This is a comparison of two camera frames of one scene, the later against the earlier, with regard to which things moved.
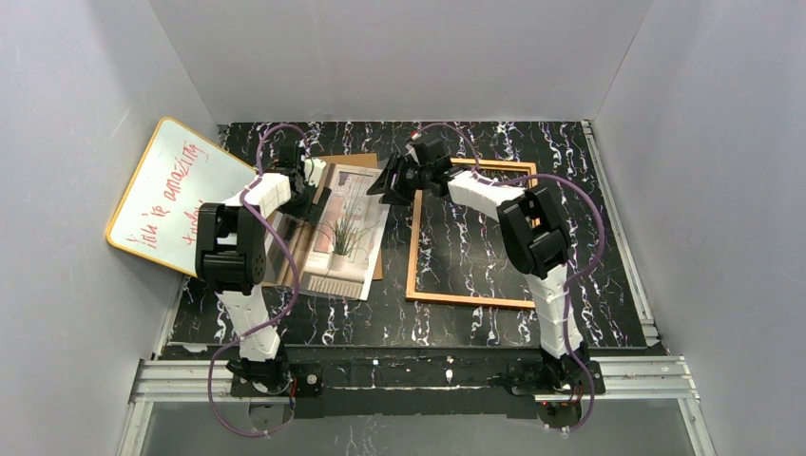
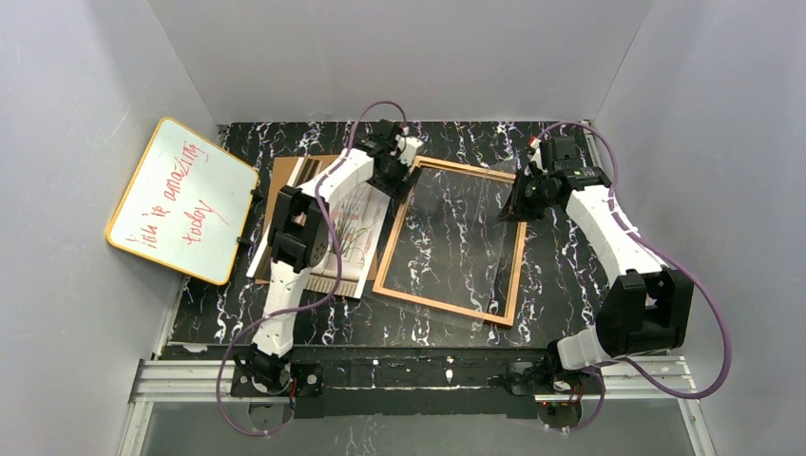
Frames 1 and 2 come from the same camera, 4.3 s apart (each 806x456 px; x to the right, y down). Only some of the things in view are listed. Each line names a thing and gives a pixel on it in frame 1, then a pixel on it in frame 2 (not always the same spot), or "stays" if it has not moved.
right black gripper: (398, 179) -> (522, 198)
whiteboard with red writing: (178, 172) stays
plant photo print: (335, 255) stays
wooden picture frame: (414, 233) -> (422, 162)
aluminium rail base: (648, 379) stays
